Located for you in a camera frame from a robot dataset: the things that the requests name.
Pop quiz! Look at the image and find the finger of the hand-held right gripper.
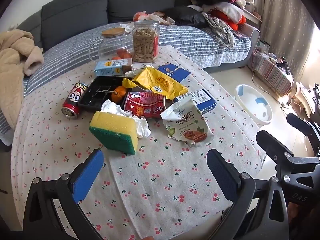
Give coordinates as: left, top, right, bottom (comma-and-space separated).
256, 129, 295, 173
286, 112, 320, 157

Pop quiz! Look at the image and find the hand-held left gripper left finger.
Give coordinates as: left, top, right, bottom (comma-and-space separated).
24, 149, 105, 240

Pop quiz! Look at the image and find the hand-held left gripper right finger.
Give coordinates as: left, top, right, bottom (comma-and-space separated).
206, 149, 292, 240

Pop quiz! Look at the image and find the white plastic basin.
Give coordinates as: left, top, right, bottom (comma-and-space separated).
235, 84, 273, 125

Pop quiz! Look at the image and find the dark blue carton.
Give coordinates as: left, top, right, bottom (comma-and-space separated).
157, 64, 191, 83

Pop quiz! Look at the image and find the yellow snack packet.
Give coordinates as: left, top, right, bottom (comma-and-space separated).
122, 66, 189, 100

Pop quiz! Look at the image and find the cream seat cushion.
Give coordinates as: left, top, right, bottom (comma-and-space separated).
295, 82, 316, 118

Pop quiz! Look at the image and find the yellow and green sponge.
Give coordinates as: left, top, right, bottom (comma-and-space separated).
89, 111, 138, 155

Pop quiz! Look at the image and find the cherry print tablecloth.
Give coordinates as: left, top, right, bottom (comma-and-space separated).
10, 45, 267, 240

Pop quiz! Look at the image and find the white nut bag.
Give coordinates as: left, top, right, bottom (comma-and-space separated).
160, 97, 208, 148

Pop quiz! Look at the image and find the striped cloth covered box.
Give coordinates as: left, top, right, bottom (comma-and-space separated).
247, 49, 293, 97

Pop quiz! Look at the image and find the crumpled white tissue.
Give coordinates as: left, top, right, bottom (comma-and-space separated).
100, 99, 151, 139

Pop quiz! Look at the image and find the blue and white box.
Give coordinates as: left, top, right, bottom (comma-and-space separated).
173, 89, 217, 115

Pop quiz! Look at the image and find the red cartoon drink can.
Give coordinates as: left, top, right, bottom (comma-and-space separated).
61, 82, 88, 119

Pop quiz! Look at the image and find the black plastic tray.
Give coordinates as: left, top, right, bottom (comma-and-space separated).
78, 76, 130, 112

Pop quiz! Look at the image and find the tangerine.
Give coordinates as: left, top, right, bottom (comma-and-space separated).
112, 86, 127, 103

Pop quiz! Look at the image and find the red snack packet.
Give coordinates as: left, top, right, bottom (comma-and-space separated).
123, 91, 167, 119

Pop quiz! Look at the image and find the light blue drink carton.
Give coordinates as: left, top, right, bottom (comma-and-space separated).
94, 58, 133, 78

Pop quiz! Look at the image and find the grey dotted curtain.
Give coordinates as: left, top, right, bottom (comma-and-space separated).
257, 0, 318, 100

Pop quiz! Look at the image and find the small red-orange fruit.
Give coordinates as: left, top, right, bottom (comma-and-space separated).
117, 48, 132, 59

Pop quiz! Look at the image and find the orange plush toy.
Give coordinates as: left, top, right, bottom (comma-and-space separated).
210, 9, 247, 31

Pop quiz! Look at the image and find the glass pitcher with wooden lid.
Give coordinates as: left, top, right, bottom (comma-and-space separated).
89, 28, 134, 62

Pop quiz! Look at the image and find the grey striped quilt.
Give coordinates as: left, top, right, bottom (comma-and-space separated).
0, 21, 252, 143

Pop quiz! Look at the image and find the beige fleece blanket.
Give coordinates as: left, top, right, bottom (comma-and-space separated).
0, 29, 45, 130

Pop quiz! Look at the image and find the clear plastic snack jar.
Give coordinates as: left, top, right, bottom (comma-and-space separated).
132, 20, 160, 63

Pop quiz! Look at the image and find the pile of folded clothes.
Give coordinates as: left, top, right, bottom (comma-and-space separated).
187, 0, 250, 23

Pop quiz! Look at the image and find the black cloth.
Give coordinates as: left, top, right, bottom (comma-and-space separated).
160, 6, 208, 27

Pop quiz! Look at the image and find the orange plastic bag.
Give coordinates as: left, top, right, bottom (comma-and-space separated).
133, 11, 153, 22

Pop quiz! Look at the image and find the white floor cable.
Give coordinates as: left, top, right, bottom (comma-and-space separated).
251, 71, 280, 101

